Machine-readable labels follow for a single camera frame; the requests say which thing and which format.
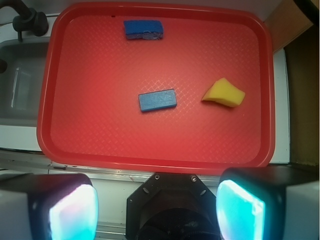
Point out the red plastic tray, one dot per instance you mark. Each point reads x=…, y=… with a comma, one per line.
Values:
x=89, y=112

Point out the grey toy sink basin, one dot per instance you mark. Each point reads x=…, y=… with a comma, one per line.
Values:
x=21, y=82

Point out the yellow sponge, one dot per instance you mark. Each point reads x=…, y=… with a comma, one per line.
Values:
x=225, y=93

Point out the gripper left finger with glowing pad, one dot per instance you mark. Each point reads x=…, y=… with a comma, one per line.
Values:
x=48, y=207

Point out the grey toy faucet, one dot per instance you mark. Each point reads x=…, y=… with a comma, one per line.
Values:
x=28, y=19

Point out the blue rectangular block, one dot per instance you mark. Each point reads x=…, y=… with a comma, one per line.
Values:
x=157, y=100

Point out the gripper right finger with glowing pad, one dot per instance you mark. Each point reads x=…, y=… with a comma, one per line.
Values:
x=269, y=203

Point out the blue sponge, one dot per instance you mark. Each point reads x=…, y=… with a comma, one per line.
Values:
x=143, y=29

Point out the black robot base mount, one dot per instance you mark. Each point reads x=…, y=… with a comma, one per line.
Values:
x=172, y=206

